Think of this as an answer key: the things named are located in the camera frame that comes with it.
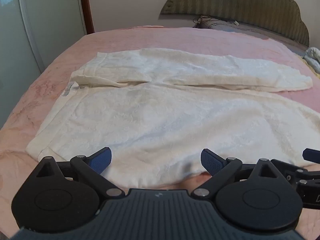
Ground white patterned cloth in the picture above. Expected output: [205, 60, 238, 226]
[303, 47, 320, 73]

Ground white pants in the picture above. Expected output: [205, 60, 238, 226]
[26, 48, 320, 188]

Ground white wardrobe door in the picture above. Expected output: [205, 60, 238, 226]
[0, 0, 87, 128]

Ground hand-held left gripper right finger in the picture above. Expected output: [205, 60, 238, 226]
[190, 148, 276, 199]

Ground olive padded headboard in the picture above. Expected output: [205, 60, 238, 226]
[160, 0, 310, 47]

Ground grey pillow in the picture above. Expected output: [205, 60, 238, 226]
[193, 17, 308, 53]

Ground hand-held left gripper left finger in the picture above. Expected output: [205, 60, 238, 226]
[36, 147, 126, 199]

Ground pink bed blanket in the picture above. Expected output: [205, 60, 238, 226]
[0, 25, 320, 240]

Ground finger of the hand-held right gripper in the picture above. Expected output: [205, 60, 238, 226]
[271, 159, 312, 182]
[302, 148, 320, 164]

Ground brown wooden door frame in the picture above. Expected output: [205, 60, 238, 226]
[77, 0, 96, 34]

